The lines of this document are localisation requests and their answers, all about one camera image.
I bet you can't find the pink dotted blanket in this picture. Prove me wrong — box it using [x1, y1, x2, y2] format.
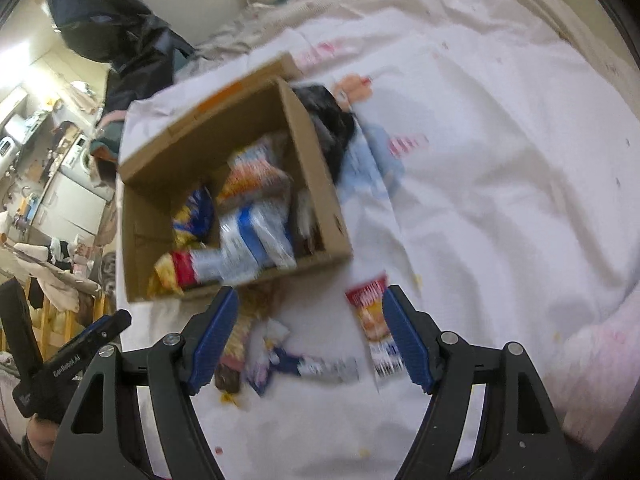
[549, 304, 640, 453]

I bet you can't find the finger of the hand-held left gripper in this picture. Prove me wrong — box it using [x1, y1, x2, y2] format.
[64, 309, 132, 357]
[0, 278, 44, 387]

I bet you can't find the long white packet red end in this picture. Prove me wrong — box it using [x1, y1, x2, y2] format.
[172, 247, 262, 292]

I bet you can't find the teal and salmon cloth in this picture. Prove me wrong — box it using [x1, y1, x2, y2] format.
[89, 109, 127, 162]

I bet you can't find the black plastic sheet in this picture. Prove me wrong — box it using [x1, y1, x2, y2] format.
[44, 0, 197, 117]

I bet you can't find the dark brown snack packet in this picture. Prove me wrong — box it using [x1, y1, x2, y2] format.
[214, 360, 247, 394]

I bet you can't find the small blue white packet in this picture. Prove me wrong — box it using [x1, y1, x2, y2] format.
[247, 344, 362, 397]

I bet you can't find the white base cabinet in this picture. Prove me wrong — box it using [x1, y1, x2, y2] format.
[36, 170, 109, 237]

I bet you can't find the black crumpled bag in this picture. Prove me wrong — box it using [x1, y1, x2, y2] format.
[292, 83, 357, 184]

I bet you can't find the large blue white packet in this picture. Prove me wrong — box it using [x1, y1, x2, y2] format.
[219, 204, 297, 282]

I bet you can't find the beige textured blanket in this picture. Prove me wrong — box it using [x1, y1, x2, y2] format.
[480, 0, 640, 88]

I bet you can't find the yellow brown snack packet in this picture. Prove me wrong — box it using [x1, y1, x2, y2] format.
[224, 300, 262, 362]

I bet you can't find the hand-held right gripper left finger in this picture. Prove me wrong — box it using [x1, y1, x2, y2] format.
[45, 286, 240, 480]

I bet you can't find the small white snack packet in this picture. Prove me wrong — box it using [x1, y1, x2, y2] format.
[259, 317, 292, 357]

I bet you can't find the brown cardboard box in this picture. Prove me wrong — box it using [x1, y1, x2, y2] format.
[117, 52, 354, 304]

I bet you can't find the hanging beige garment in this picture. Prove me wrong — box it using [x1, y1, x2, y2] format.
[0, 239, 102, 312]

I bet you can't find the white orange snack packet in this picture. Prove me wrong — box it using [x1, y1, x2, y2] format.
[217, 135, 292, 202]

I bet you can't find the white packet red label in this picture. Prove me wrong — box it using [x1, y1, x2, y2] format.
[344, 272, 409, 392]

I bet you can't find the grey floral duvet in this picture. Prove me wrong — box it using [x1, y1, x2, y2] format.
[192, 0, 406, 63]

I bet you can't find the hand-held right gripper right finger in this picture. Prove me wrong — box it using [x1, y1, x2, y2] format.
[382, 284, 587, 480]

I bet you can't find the white washing machine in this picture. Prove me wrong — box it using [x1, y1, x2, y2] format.
[60, 136, 117, 202]

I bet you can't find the blue yellow cartoon packet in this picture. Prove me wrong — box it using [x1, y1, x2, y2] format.
[172, 187, 217, 252]

